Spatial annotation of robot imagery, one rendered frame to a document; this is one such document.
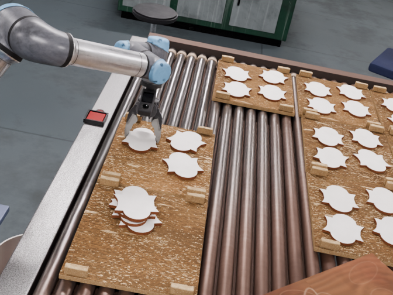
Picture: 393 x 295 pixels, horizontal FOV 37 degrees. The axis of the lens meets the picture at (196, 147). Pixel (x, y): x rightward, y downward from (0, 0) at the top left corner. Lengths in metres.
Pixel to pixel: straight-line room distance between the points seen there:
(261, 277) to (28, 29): 0.90
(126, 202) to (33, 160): 1.91
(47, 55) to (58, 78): 2.89
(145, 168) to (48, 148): 1.81
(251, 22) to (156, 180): 3.91
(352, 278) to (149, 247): 0.54
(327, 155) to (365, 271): 0.72
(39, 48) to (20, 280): 0.59
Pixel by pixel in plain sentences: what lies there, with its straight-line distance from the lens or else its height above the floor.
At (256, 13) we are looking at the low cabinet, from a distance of 5.62.
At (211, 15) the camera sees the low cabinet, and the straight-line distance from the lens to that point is 5.62.
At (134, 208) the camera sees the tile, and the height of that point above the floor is 0.98.
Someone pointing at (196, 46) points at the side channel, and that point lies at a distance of 2.86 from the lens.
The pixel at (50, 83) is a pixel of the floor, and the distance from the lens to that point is 4.39.
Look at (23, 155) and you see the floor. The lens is 3.59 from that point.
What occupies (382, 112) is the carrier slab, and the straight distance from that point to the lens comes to 2.70.
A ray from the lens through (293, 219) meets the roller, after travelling 1.87.
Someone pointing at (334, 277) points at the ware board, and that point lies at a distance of 1.53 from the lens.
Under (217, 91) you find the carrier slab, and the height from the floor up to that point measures 0.96.
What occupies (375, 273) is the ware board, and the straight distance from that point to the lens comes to 1.60.
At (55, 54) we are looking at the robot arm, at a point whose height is 1.36.
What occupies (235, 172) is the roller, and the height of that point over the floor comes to 0.92.
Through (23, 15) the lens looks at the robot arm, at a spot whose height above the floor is 1.42.
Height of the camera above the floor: 2.02
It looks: 32 degrees down
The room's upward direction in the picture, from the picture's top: 11 degrees clockwise
